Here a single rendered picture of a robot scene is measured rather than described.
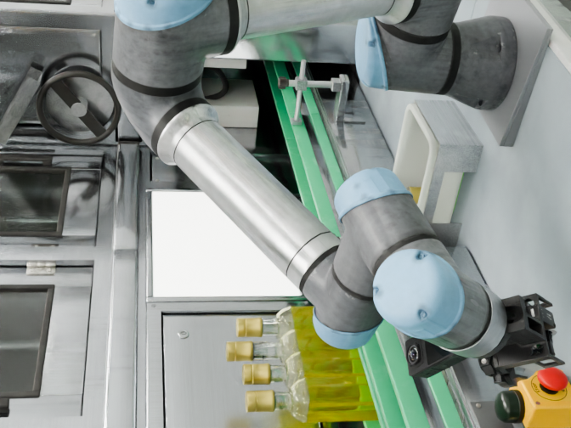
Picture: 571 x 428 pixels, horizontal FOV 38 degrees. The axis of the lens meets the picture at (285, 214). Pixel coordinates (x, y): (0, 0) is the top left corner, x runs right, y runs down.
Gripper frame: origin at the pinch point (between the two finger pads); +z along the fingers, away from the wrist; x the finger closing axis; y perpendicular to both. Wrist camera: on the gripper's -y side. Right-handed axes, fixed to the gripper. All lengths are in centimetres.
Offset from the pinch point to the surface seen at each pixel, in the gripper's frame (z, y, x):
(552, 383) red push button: 9.4, -0.2, -1.3
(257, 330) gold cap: 14, -51, 19
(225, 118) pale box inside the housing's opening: 61, -93, 102
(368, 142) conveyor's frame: 55, -46, 73
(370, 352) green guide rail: 18.3, -31.7, 11.4
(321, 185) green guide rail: 40, -51, 58
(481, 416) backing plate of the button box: 11.2, -11.4, -3.5
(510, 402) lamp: 8.5, -6.0, -2.9
